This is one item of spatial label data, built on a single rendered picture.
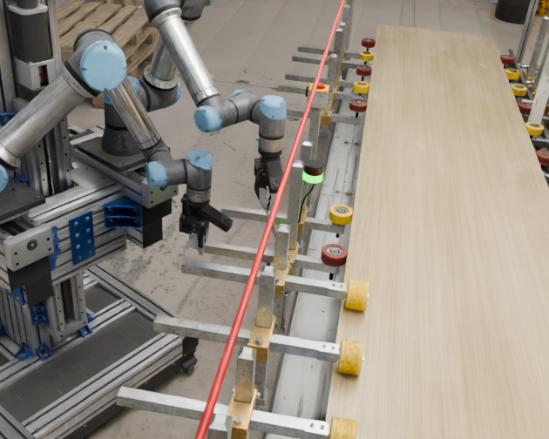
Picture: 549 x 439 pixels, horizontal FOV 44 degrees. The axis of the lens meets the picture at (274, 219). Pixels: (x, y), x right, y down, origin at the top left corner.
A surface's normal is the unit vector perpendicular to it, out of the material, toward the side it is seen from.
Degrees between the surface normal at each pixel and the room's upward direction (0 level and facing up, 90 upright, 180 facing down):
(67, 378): 0
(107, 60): 85
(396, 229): 0
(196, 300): 0
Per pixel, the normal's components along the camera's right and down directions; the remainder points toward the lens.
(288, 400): 0.07, -0.84
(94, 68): 0.46, 0.43
